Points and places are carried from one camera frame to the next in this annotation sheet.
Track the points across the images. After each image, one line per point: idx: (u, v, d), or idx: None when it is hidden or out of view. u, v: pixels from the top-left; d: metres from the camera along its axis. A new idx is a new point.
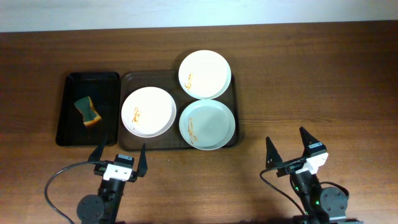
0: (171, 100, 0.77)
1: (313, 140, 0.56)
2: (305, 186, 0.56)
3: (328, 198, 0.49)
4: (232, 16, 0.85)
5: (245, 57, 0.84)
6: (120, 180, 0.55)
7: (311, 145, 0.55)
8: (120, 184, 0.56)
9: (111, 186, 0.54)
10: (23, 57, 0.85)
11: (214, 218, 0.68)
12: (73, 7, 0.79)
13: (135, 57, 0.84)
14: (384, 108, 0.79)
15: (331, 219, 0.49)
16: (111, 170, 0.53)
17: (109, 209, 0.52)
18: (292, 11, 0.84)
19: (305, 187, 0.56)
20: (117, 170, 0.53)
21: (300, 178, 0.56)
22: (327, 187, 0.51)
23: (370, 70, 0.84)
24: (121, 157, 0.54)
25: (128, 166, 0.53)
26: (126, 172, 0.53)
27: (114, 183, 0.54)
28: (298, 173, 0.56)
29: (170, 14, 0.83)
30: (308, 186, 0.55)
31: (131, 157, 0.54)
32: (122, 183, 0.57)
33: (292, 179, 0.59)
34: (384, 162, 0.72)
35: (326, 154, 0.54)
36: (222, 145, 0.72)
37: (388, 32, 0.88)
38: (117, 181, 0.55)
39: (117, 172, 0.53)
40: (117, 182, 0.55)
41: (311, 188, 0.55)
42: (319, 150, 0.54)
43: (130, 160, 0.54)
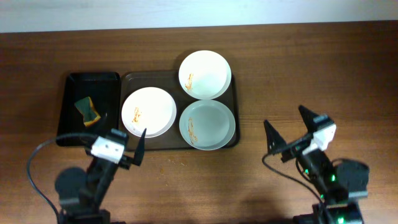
0: (171, 100, 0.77)
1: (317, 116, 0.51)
2: (316, 168, 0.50)
3: (347, 170, 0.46)
4: (232, 16, 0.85)
5: (245, 57, 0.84)
6: (112, 163, 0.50)
7: (316, 119, 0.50)
8: (112, 168, 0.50)
9: (101, 167, 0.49)
10: (23, 58, 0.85)
11: (214, 218, 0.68)
12: (73, 7, 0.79)
13: (135, 57, 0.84)
14: (384, 107, 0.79)
15: (351, 196, 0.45)
16: (101, 145, 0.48)
17: (93, 188, 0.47)
18: (292, 11, 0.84)
19: (316, 169, 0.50)
20: (107, 146, 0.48)
21: (311, 160, 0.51)
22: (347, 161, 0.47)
23: (370, 70, 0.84)
24: (114, 132, 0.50)
25: (120, 142, 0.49)
26: (117, 149, 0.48)
27: (105, 165, 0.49)
28: (306, 153, 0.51)
29: (170, 14, 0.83)
30: (319, 167, 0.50)
31: (124, 134, 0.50)
32: (115, 168, 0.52)
33: (298, 162, 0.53)
34: (384, 162, 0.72)
35: (333, 125, 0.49)
36: (222, 145, 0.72)
37: (388, 32, 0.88)
38: (110, 163, 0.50)
39: (107, 147, 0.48)
40: (110, 164, 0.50)
41: (323, 168, 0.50)
42: (325, 122, 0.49)
43: (124, 136, 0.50)
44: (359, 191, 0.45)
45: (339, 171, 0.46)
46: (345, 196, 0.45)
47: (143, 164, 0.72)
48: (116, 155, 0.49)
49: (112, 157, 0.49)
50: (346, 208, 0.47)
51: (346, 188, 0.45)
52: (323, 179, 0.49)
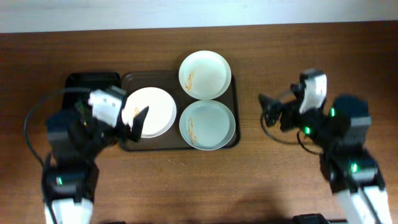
0: (171, 101, 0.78)
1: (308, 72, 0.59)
2: (315, 121, 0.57)
3: (344, 104, 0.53)
4: (232, 16, 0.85)
5: (245, 57, 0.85)
6: (106, 125, 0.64)
7: (306, 73, 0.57)
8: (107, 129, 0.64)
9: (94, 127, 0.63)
10: (23, 57, 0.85)
11: (214, 218, 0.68)
12: (73, 7, 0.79)
13: (135, 57, 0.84)
14: (384, 108, 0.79)
15: (357, 124, 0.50)
16: (100, 100, 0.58)
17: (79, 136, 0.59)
18: (292, 11, 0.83)
19: (316, 121, 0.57)
20: (106, 99, 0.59)
21: (311, 115, 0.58)
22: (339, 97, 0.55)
23: (370, 71, 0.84)
24: (114, 89, 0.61)
25: (117, 98, 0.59)
26: (115, 104, 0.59)
27: (103, 124, 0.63)
28: (301, 111, 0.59)
29: (170, 14, 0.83)
30: (318, 118, 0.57)
31: (122, 94, 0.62)
32: (108, 128, 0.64)
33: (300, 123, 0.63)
34: (383, 162, 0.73)
35: (324, 75, 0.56)
36: (221, 146, 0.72)
37: (389, 32, 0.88)
38: (107, 125, 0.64)
39: (105, 100, 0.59)
40: (106, 126, 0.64)
41: (323, 118, 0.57)
42: (316, 74, 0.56)
43: (120, 95, 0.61)
44: (364, 116, 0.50)
45: (339, 107, 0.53)
46: (350, 124, 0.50)
47: (143, 164, 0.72)
48: (111, 110, 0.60)
49: (109, 109, 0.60)
50: (356, 155, 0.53)
51: (349, 117, 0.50)
52: (329, 126, 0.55)
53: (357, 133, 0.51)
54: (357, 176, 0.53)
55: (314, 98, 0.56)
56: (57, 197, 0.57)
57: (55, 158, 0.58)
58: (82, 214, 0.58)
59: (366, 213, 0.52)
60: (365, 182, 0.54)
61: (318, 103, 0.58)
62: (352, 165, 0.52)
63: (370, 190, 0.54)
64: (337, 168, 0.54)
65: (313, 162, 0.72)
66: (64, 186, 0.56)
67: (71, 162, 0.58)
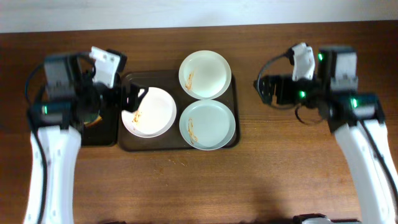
0: (171, 101, 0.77)
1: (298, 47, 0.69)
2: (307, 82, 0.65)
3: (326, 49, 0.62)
4: (232, 16, 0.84)
5: (245, 58, 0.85)
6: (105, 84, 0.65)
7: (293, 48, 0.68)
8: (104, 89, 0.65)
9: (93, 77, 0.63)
10: (24, 58, 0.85)
11: (214, 218, 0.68)
12: (73, 7, 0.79)
13: (135, 58, 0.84)
14: (384, 109, 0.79)
15: (342, 55, 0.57)
16: (99, 56, 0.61)
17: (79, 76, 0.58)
18: (293, 11, 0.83)
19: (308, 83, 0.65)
20: (104, 56, 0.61)
21: (301, 81, 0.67)
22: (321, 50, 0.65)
23: (370, 71, 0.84)
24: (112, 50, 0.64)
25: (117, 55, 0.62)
26: (112, 58, 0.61)
27: (101, 83, 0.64)
28: (296, 77, 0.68)
29: (170, 14, 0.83)
30: (310, 81, 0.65)
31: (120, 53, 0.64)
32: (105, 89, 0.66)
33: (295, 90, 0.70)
34: None
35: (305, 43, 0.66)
36: (222, 146, 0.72)
37: (390, 32, 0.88)
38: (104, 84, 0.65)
39: (104, 56, 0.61)
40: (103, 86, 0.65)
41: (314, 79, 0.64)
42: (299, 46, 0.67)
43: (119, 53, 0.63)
44: (346, 51, 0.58)
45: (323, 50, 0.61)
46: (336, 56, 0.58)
47: (143, 164, 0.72)
48: (107, 66, 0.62)
49: (109, 66, 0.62)
50: (352, 93, 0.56)
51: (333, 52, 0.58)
52: (320, 76, 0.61)
53: (343, 68, 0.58)
54: (358, 111, 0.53)
55: (308, 60, 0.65)
56: (45, 124, 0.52)
57: (49, 91, 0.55)
58: (71, 154, 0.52)
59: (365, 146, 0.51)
60: (366, 119, 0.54)
61: (308, 73, 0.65)
62: (352, 101, 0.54)
63: (374, 129, 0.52)
64: (337, 103, 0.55)
65: (313, 163, 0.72)
66: (53, 115, 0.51)
67: (65, 94, 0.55)
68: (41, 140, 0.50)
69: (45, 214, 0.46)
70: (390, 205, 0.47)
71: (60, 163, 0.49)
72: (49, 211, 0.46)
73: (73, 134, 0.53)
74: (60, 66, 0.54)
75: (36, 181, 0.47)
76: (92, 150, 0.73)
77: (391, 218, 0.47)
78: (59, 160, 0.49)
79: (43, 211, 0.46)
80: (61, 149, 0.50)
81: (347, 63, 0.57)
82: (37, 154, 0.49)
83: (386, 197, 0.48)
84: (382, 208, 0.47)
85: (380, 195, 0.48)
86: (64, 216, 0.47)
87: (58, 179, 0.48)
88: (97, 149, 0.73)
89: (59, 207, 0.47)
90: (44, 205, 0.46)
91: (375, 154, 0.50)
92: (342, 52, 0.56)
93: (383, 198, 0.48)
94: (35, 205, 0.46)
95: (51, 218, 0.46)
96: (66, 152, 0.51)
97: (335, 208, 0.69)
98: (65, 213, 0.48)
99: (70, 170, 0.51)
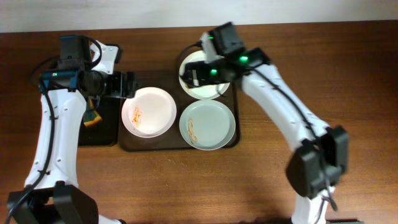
0: (171, 100, 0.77)
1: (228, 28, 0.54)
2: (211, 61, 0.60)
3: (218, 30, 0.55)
4: (232, 15, 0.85)
5: None
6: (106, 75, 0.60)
7: (222, 30, 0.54)
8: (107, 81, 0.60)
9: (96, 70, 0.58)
10: (23, 58, 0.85)
11: (214, 218, 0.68)
12: (73, 7, 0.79)
13: (135, 57, 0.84)
14: (384, 107, 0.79)
15: (221, 31, 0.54)
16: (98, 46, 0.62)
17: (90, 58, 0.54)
18: (293, 10, 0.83)
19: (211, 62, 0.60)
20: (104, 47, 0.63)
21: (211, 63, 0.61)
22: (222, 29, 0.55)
23: (370, 70, 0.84)
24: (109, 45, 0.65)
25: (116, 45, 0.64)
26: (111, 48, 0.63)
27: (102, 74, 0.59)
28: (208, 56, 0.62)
29: (170, 14, 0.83)
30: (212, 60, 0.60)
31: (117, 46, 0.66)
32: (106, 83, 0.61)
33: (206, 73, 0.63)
34: (384, 162, 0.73)
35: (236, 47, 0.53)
36: (221, 146, 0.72)
37: (389, 32, 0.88)
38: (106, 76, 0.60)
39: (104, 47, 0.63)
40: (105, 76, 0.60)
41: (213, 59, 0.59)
42: (225, 35, 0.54)
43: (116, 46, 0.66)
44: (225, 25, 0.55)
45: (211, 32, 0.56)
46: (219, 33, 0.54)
47: (143, 164, 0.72)
48: (107, 55, 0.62)
49: (109, 55, 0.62)
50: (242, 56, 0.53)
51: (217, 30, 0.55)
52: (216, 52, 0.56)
53: (229, 41, 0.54)
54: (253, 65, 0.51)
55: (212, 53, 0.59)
56: (55, 89, 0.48)
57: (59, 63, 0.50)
58: (78, 115, 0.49)
59: (264, 84, 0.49)
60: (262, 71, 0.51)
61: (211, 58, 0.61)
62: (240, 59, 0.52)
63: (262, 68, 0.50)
64: (233, 67, 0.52)
65: None
66: (62, 81, 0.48)
67: (74, 65, 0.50)
68: (51, 99, 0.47)
69: (50, 163, 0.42)
70: (297, 117, 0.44)
71: (68, 118, 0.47)
72: (55, 160, 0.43)
73: (81, 98, 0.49)
74: (74, 40, 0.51)
75: (46, 134, 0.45)
76: (92, 150, 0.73)
77: (304, 127, 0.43)
78: (68, 116, 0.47)
79: (50, 159, 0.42)
80: (71, 104, 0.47)
81: (229, 31, 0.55)
82: (47, 111, 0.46)
83: (292, 111, 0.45)
84: (291, 121, 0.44)
85: (286, 111, 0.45)
86: (70, 168, 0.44)
87: (66, 132, 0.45)
88: (97, 148, 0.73)
89: (66, 158, 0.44)
90: (51, 155, 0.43)
91: (271, 85, 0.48)
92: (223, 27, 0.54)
93: (290, 113, 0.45)
94: (43, 156, 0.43)
95: (57, 166, 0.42)
96: (76, 109, 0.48)
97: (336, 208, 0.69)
98: (71, 166, 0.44)
99: (76, 128, 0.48)
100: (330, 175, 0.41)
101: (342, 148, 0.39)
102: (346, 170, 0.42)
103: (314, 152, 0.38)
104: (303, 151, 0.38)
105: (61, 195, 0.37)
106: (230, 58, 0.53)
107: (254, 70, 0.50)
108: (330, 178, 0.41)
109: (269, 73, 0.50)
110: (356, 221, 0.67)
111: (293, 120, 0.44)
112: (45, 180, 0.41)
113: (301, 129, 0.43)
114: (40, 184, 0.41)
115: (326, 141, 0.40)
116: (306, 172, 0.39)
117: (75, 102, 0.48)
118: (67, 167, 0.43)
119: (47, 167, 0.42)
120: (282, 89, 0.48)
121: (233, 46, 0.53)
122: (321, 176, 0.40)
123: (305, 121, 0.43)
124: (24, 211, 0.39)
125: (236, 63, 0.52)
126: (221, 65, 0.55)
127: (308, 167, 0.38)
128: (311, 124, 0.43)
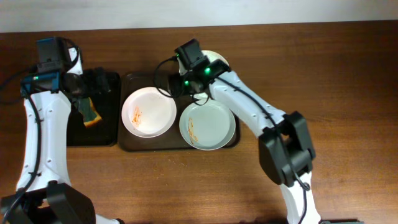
0: (171, 99, 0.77)
1: (191, 46, 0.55)
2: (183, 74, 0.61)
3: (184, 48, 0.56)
4: (232, 16, 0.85)
5: (246, 57, 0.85)
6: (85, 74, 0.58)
7: (186, 50, 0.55)
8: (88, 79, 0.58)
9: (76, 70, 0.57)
10: (23, 58, 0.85)
11: (214, 218, 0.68)
12: (73, 7, 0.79)
13: (135, 57, 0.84)
14: (384, 107, 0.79)
15: (186, 49, 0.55)
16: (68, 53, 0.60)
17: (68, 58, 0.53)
18: (293, 10, 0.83)
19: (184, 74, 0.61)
20: None
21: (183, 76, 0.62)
22: (185, 47, 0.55)
23: (370, 70, 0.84)
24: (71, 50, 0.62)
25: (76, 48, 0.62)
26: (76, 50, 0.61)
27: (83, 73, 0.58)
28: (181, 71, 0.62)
29: (170, 15, 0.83)
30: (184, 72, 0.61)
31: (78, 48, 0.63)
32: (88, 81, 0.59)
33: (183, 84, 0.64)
34: (384, 162, 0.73)
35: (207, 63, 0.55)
36: (221, 146, 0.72)
37: (389, 32, 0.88)
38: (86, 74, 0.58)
39: None
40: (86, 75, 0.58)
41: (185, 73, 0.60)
42: (190, 53, 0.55)
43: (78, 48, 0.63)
44: (189, 44, 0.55)
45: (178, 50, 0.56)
46: (183, 51, 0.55)
47: (143, 164, 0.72)
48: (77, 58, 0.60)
49: None
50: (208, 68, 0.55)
51: (181, 49, 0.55)
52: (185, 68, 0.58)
53: (194, 59, 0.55)
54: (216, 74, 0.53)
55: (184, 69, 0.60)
56: (37, 91, 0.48)
57: (38, 67, 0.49)
58: (64, 116, 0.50)
59: (226, 88, 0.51)
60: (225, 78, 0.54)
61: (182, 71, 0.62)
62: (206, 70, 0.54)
63: (223, 75, 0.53)
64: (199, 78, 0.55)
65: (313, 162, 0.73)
66: (45, 84, 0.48)
67: (55, 68, 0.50)
68: (35, 102, 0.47)
69: (40, 164, 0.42)
70: (258, 109, 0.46)
71: (55, 119, 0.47)
72: (45, 161, 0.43)
73: (64, 99, 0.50)
74: (52, 42, 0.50)
75: (33, 137, 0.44)
76: (92, 150, 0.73)
77: (264, 118, 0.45)
78: (54, 117, 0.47)
79: (39, 160, 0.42)
80: (55, 106, 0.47)
81: (193, 48, 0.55)
82: (32, 115, 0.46)
83: (252, 106, 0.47)
84: (253, 114, 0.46)
85: (247, 107, 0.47)
86: (60, 168, 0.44)
87: (54, 134, 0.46)
88: (97, 149, 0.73)
89: (55, 158, 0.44)
90: (40, 156, 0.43)
91: (232, 87, 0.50)
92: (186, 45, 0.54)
93: (250, 108, 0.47)
94: (31, 158, 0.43)
95: (48, 166, 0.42)
96: (60, 111, 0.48)
97: (336, 208, 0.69)
98: (61, 165, 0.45)
99: (63, 129, 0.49)
100: (299, 158, 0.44)
101: (301, 129, 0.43)
102: (313, 152, 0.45)
103: (275, 139, 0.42)
104: (266, 138, 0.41)
105: (54, 193, 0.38)
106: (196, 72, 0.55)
107: (217, 78, 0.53)
108: (300, 162, 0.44)
109: (230, 77, 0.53)
110: (357, 221, 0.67)
111: (254, 113, 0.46)
112: (37, 182, 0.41)
113: (262, 120, 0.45)
114: (31, 186, 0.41)
115: (288, 127, 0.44)
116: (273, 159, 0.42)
117: (60, 102, 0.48)
118: (57, 167, 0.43)
119: (38, 168, 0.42)
120: (242, 89, 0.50)
121: (198, 62, 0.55)
122: (290, 161, 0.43)
123: (264, 112, 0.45)
124: (20, 215, 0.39)
125: (201, 76, 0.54)
126: (189, 77, 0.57)
127: (274, 152, 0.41)
128: (270, 114, 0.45)
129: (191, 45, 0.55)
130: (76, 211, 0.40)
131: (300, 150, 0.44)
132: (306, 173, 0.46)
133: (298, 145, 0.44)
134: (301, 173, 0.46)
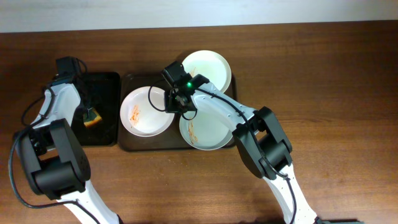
0: None
1: (173, 66, 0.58)
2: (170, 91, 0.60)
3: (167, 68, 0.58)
4: (232, 16, 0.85)
5: (246, 57, 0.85)
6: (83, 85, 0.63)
7: (168, 70, 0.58)
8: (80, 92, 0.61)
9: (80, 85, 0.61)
10: (22, 56, 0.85)
11: (214, 218, 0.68)
12: (74, 7, 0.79)
13: (135, 56, 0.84)
14: (384, 107, 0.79)
15: (168, 70, 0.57)
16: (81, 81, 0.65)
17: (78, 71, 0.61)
18: (292, 10, 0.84)
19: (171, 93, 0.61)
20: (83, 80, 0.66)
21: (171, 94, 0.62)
22: (168, 66, 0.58)
23: (370, 70, 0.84)
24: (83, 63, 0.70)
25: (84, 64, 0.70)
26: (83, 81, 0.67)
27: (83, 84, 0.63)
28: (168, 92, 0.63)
29: (170, 15, 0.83)
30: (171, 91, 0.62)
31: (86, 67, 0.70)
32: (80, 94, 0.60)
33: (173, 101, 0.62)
34: (384, 162, 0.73)
35: (192, 78, 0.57)
36: (221, 146, 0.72)
37: (388, 32, 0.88)
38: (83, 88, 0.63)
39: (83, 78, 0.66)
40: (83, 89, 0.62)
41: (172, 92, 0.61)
42: (172, 71, 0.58)
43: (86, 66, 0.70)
44: (172, 65, 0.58)
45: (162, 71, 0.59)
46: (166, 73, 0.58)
47: (143, 164, 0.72)
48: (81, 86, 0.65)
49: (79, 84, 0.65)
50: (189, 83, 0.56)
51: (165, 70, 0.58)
52: (171, 86, 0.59)
53: (178, 78, 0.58)
54: (196, 85, 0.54)
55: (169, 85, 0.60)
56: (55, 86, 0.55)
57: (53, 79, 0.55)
58: (71, 102, 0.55)
59: (204, 96, 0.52)
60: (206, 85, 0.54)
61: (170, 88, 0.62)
62: (188, 85, 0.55)
63: (202, 86, 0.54)
64: (182, 91, 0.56)
65: (313, 162, 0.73)
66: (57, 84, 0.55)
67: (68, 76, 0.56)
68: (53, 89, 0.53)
69: (50, 112, 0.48)
70: (232, 111, 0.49)
71: (66, 94, 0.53)
72: (53, 111, 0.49)
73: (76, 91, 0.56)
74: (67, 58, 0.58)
75: (48, 99, 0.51)
76: (92, 150, 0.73)
77: (238, 118, 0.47)
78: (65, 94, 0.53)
79: (50, 109, 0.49)
80: (68, 88, 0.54)
81: (176, 68, 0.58)
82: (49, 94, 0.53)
83: (227, 107, 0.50)
84: (229, 114, 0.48)
85: (222, 111, 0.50)
86: None
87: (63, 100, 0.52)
88: (97, 149, 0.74)
89: (62, 114, 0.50)
90: (51, 107, 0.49)
91: (208, 94, 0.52)
92: (168, 66, 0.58)
93: (226, 110, 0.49)
94: (43, 109, 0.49)
95: (55, 114, 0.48)
96: (71, 94, 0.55)
97: (336, 208, 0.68)
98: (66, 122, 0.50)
99: (71, 106, 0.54)
100: (275, 150, 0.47)
101: (272, 122, 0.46)
102: (288, 144, 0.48)
103: (246, 133, 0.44)
104: (239, 133, 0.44)
105: (56, 127, 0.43)
106: (179, 86, 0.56)
107: (196, 88, 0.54)
108: (277, 155, 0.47)
109: (207, 85, 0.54)
110: (357, 221, 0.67)
111: (229, 113, 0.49)
112: (45, 122, 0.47)
113: (236, 121, 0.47)
114: (39, 124, 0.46)
115: (260, 122, 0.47)
116: (249, 153, 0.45)
117: (72, 89, 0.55)
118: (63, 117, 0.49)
119: (47, 114, 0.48)
120: (219, 94, 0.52)
121: (181, 79, 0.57)
122: (267, 155, 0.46)
123: (237, 111, 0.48)
124: (27, 148, 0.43)
125: (184, 89, 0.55)
126: (175, 94, 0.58)
127: (247, 145, 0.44)
128: (242, 112, 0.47)
129: (174, 66, 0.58)
130: (73, 149, 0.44)
131: (275, 144, 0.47)
132: (286, 165, 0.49)
133: (273, 138, 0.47)
134: (282, 166, 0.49)
